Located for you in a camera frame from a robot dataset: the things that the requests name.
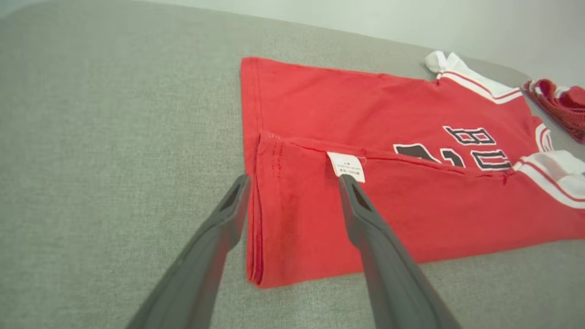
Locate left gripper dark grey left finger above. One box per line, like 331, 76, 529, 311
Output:
126, 175, 251, 329

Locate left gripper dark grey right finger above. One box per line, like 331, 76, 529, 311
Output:
338, 174, 462, 329

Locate red jersey with black lettering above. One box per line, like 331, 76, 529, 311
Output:
240, 50, 585, 289

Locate red shorts with white trim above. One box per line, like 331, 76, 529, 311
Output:
523, 79, 585, 145

